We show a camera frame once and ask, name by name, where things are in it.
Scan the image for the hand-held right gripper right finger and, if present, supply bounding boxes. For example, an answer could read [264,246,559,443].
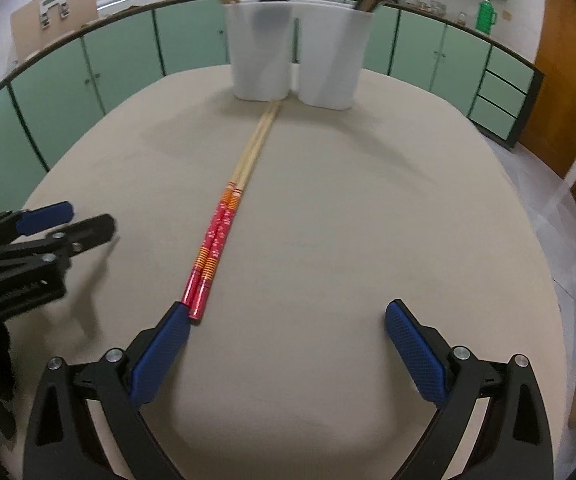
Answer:
[385,299,555,480]

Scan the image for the cardboard sheet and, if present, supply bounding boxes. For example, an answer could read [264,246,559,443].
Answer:
[10,0,98,56]

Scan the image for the brown wooden door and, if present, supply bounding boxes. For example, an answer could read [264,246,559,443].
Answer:
[518,0,576,246]

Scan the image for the white double utensil holder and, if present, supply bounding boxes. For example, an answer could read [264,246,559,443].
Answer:
[223,0,373,110]

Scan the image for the white metal bracket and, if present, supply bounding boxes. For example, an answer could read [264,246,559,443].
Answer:
[38,0,71,29]

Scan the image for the beige round table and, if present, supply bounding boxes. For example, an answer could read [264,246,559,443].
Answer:
[0,62,576,480]

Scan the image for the green drawer unit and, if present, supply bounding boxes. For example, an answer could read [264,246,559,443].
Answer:
[468,45,545,148]

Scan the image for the green lower kitchen cabinets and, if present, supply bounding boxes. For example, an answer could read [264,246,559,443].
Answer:
[0,0,494,221]

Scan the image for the green thermos jug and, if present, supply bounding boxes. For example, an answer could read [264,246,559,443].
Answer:
[475,0,499,34]

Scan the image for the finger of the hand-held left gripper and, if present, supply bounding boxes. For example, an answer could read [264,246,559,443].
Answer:
[0,214,118,262]
[0,201,75,248]

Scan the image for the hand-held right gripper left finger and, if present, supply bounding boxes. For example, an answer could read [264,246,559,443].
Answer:
[24,301,191,480]

